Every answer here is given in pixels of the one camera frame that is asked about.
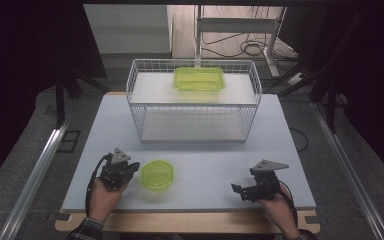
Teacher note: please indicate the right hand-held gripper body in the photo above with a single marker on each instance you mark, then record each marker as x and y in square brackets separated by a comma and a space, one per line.
[266, 181]

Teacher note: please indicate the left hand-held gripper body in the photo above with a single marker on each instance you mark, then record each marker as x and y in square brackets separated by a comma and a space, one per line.
[115, 171]

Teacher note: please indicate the green round plastic bowl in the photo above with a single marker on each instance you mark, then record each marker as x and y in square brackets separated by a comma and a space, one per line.
[157, 175]

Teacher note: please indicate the green rectangular plastic container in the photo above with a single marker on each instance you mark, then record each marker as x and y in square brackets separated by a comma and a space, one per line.
[199, 79]

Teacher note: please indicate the person's left hand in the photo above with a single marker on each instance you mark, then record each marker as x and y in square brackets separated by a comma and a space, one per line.
[105, 200]

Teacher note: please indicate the person's right hand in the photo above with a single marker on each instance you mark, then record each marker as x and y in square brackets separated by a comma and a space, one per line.
[280, 210]

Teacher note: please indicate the wooden table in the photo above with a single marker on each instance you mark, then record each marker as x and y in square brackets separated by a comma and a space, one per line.
[186, 222]

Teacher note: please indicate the black stand legs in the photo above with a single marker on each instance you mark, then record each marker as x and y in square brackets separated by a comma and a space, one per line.
[60, 100]
[330, 100]

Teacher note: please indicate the white cabinet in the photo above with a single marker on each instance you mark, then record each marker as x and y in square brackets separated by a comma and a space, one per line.
[130, 30]

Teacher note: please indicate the metal floor rail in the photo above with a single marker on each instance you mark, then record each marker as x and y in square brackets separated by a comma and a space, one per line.
[350, 173]
[33, 180]

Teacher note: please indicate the white metal desk frame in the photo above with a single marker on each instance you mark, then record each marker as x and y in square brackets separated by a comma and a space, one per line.
[236, 25]

